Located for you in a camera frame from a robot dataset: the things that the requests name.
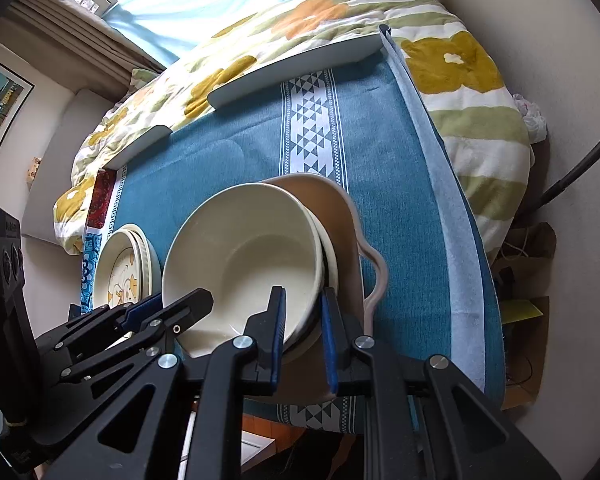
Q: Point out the red and blue patterned cloth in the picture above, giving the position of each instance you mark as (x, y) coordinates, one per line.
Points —
(102, 200)

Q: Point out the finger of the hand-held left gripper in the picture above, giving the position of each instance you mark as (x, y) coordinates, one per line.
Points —
(142, 309)
(180, 312)

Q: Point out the large white plate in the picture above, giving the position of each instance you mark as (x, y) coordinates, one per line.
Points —
(156, 272)

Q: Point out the white plastic bag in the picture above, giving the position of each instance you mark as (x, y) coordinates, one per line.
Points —
(532, 117)

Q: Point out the brown cardboard box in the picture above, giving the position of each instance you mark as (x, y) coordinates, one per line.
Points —
(535, 355)

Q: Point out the brown paper bag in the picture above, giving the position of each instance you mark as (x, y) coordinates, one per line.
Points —
(535, 240)

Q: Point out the floral duvet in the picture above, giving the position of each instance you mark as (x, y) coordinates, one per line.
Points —
(455, 110)

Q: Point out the cream bowl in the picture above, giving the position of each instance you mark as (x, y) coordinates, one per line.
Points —
(331, 262)
(240, 255)

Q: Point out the light blue curtain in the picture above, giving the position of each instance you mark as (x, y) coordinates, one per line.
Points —
(190, 10)

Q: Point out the black metal tube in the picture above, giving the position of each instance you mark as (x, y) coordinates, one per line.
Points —
(580, 165)

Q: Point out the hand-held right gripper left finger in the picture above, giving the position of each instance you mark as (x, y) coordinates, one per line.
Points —
(278, 342)

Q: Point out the small wooden wall ornament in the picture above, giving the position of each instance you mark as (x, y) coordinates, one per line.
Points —
(33, 168)

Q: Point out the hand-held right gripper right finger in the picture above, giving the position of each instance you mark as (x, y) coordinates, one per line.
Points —
(330, 352)

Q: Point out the blue patterned tablecloth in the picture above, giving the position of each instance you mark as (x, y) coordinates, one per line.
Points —
(410, 210)

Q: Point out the beige curtain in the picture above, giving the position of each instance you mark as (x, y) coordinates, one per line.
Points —
(80, 45)

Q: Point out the yellow paper sheet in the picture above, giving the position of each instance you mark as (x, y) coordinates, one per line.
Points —
(520, 311)

